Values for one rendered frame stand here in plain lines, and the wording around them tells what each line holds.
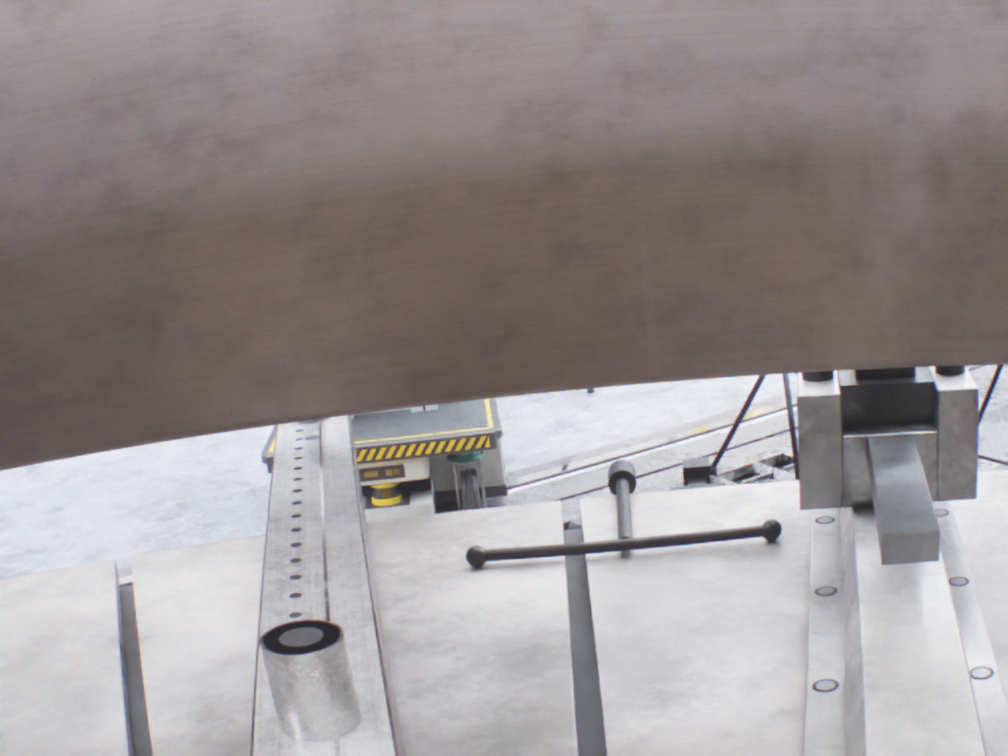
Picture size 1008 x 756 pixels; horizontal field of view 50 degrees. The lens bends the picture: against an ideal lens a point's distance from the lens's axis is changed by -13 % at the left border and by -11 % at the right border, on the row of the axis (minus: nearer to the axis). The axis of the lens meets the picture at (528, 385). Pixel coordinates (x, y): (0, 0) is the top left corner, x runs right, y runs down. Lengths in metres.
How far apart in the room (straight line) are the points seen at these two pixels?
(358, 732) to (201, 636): 1.23
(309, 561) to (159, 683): 0.69
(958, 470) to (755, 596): 0.45
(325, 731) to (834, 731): 0.80
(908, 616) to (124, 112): 1.30
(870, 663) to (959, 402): 0.67
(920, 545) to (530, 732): 0.65
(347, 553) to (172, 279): 0.42
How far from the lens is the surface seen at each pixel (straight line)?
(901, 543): 1.69
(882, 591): 1.83
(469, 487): 3.47
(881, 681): 1.56
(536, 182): 1.51
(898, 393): 2.18
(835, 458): 2.14
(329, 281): 1.53
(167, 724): 1.99
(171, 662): 2.21
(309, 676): 1.06
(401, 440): 3.39
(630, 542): 2.41
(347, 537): 1.59
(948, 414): 2.13
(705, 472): 2.90
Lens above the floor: 1.22
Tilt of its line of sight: 14 degrees down
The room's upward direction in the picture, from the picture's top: 6 degrees counter-clockwise
